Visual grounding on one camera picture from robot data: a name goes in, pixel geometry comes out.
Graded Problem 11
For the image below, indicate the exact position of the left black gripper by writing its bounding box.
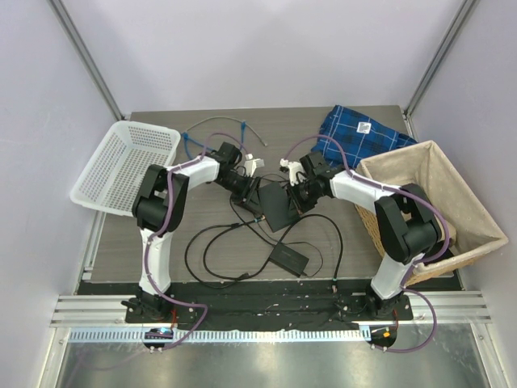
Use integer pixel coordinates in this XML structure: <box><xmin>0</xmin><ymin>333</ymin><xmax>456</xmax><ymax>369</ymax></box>
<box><xmin>216</xmin><ymin>171</ymin><xmax>263</xmax><ymax>215</ymax></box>

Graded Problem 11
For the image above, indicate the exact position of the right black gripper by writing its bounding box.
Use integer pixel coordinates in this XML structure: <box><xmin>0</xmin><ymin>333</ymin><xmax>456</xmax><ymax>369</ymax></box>
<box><xmin>285</xmin><ymin>178</ymin><xmax>324</xmax><ymax>218</ymax></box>

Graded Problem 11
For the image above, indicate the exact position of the black network switch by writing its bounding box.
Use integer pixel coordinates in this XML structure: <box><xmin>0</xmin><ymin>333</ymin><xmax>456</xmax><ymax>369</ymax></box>
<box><xmin>258</xmin><ymin>182</ymin><xmax>300</xmax><ymax>232</ymax></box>

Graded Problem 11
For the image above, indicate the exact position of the grey ethernet cable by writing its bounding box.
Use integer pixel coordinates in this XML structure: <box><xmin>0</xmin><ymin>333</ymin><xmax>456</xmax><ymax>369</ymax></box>
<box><xmin>182</xmin><ymin>116</ymin><xmax>270</xmax><ymax>147</ymax></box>

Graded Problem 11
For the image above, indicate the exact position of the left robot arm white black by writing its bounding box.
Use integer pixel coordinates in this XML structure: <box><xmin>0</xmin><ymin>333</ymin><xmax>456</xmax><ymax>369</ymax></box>
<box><xmin>132</xmin><ymin>142</ymin><xmax>264</xmax><ymax>323</ymax></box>

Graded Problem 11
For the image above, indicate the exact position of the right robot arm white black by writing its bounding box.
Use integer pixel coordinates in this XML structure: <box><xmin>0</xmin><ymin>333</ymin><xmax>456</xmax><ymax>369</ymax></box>
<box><xmin>280</xmin><ymin>152</ymin><xmax>449</xmax><ymax>319</ymax></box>

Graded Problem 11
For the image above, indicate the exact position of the black power adapter brick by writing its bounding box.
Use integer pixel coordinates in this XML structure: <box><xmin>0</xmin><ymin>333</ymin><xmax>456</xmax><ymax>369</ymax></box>
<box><xmin>268</xmin><ymin>242</ymin><xmax>309</xmax><ymax>277</ymax></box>

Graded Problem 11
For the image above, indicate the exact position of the blue plaid cloth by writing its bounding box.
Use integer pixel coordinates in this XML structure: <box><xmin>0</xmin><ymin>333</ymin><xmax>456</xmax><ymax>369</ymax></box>
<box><xmin>319</xmin><ymin>105</ymin><xmax>417</xmax><ymax>169</ymax></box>

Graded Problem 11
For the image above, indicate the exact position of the wicker basket with beige liner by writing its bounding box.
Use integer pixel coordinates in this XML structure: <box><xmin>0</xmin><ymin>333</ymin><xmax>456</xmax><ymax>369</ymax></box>
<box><xmin>355</xmin><ymin>141</ymin><xmax>508</xmax><ymax>285</ymax></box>

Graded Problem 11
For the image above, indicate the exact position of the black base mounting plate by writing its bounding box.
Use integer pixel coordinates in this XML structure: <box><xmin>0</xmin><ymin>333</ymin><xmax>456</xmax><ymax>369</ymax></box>
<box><xmin>76</xmin><ymin>278</ymin><xmax>461</xmax><ymax>328</ymax></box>

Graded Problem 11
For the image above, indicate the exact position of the white perforated plastic basket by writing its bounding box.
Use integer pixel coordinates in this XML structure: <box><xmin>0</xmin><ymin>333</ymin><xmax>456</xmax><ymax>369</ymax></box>
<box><xmin>69</xmin><ymin>120</ymin><xmax>181</xmax><ymax>217</ymax></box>

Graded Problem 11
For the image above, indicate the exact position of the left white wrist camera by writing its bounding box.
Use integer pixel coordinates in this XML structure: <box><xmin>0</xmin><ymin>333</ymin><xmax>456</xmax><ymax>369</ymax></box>
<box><xmin>244</xmin><ymin>154</ymin><xmax>265</xmax><ymax>175</ymax></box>

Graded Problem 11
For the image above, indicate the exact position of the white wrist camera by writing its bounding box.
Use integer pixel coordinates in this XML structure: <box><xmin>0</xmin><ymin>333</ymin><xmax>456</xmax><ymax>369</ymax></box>
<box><xmin>280</xmin><ymin>158</ymin><xmax>305</xmax><ymax>186</ymax></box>
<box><xmin>244</xmin><ymin>154</ymin><xmax>265</xmax><ymax>175</ymax></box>

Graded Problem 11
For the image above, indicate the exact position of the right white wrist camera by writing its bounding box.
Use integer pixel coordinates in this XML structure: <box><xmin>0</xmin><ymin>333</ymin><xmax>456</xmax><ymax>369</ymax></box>
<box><xmin>280</xmin><ymin>158</ymin><xmax>305</xmax><ymax>186</ymax></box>

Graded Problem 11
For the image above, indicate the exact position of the black ethernet cable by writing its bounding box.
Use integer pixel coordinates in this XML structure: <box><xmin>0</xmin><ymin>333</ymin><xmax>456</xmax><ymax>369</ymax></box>
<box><xmin>184</xmin><ymin>217</ymin><xmax>271</xmax><ymax>289</ymax></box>

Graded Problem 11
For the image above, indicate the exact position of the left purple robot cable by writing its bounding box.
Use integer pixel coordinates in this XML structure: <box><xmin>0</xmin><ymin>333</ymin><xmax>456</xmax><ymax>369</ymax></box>
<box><xmin>144</xmin><ymin>133</ymin><xmax>209</xmax><ymax>351</ymax></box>

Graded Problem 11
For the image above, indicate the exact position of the aluminium frame rail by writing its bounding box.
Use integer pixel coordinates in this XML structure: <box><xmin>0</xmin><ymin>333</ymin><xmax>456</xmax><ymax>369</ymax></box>
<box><xmin>51</xmin><ymin>292</ymin><xmax>492</xmax><ymax>344</ymax></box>

